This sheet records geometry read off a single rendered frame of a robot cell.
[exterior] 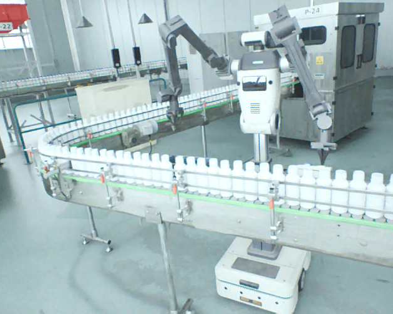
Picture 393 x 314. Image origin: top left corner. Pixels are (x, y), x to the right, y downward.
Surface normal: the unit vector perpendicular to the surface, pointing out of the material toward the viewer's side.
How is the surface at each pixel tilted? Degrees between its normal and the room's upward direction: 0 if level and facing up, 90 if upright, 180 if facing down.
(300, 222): 90
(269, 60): 90
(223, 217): 90
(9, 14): 90
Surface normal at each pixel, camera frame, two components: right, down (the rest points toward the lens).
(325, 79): -0.72, 0.29
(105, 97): 0.68, 0.18
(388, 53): -0.48, 0.33
